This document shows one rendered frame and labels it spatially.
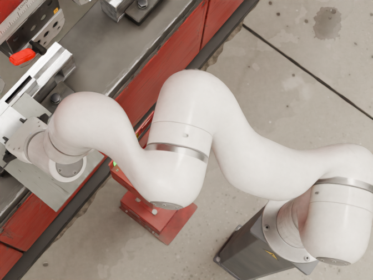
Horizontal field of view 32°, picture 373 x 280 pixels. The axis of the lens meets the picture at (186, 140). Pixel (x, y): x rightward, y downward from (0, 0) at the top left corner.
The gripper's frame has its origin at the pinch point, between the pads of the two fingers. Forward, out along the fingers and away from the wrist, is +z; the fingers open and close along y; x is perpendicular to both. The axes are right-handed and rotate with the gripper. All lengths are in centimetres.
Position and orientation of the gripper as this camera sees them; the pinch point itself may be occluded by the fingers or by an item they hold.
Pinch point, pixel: (18, 133)
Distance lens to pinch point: 163.0
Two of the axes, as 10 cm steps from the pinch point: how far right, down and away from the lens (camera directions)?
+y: -6.2, 7.5, -2.3
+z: -5.5, -2.1, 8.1
